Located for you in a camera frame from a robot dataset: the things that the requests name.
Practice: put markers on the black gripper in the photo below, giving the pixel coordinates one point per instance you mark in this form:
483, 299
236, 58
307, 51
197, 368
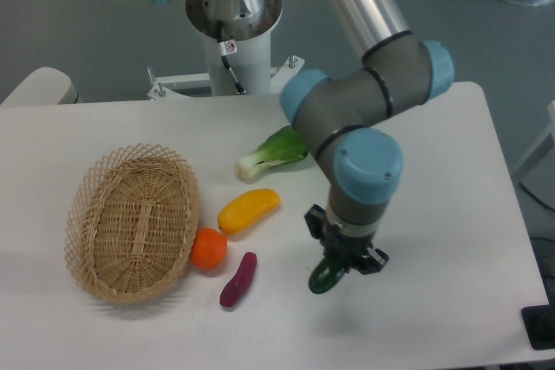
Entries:
350, 243

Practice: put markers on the dark green cucumber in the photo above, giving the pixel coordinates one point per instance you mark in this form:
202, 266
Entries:
326, 275

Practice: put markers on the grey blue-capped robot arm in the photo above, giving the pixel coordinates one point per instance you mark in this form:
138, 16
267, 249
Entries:
335, 118

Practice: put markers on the woven wicker basket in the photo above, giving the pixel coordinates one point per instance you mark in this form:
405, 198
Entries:
132, 224

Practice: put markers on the yellow mango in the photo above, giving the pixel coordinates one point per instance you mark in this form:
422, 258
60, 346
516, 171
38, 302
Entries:
247, 209

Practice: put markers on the green bok choy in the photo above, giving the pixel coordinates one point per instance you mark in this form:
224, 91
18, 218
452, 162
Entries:
283, 147

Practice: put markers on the purple sweet potato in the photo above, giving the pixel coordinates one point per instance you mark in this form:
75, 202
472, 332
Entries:
237, 287

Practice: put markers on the orange fruit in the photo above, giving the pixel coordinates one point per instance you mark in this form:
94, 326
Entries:
209, 249

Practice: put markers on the black device at table edge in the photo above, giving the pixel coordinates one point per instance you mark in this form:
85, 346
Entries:
539, 324

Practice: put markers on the white chair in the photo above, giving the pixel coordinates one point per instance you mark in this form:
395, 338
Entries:
44, 87

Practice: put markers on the white furniture frame right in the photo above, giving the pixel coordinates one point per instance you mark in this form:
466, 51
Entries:
538, 148

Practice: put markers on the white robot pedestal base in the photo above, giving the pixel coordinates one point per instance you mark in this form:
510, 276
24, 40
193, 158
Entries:
236, 39

